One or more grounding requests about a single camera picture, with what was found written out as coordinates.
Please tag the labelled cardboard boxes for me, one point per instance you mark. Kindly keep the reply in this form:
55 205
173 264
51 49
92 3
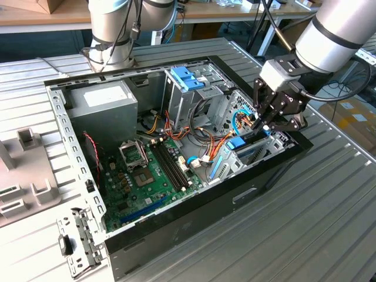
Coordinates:
352 129

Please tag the hard disk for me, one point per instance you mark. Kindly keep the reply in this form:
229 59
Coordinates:
236 144

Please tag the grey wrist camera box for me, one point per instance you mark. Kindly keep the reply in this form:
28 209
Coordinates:
276 76

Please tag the grey metal disk bay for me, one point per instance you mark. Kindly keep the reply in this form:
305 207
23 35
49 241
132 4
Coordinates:
229 167

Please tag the thin RAM stick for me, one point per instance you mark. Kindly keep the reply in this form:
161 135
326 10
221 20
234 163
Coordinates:
5 192

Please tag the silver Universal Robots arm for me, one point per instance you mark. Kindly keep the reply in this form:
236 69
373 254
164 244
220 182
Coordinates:
332 38

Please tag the white-framed metal slat table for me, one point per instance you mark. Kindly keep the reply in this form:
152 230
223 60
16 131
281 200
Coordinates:
368 56

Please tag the blue expansion slot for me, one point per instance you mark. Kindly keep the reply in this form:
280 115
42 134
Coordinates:
144 210

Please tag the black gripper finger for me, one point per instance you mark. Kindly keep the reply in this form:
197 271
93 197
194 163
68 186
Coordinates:
260 94
295 124

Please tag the blue plastic bay latch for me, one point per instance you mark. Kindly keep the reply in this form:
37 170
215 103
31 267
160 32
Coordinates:
180 77

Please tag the black case fan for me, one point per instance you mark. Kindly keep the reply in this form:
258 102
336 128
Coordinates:
93 170

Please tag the CPU socket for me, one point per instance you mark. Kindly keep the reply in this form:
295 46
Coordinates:
143 177

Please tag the small cardboard box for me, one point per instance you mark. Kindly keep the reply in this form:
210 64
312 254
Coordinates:
44 6

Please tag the grey metal drive cage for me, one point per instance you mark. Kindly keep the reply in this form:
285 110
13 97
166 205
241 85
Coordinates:
179 105

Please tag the grey parts rack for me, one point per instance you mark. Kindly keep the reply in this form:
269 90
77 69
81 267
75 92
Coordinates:
26 173

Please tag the green motherboard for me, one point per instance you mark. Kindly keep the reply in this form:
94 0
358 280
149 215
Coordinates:
138 199

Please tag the black open PC case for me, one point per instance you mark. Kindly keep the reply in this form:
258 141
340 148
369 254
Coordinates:
191 232

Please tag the black RAM slot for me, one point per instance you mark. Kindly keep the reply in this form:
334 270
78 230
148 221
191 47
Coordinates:
176 163
166 167
172 165
169 166

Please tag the grey power supply unit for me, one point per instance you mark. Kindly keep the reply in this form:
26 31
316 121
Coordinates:
102 123

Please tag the long wooden desk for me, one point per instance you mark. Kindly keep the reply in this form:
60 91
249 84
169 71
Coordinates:
235 11

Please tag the grey card retention bracket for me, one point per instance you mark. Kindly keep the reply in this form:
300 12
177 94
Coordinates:
88 232

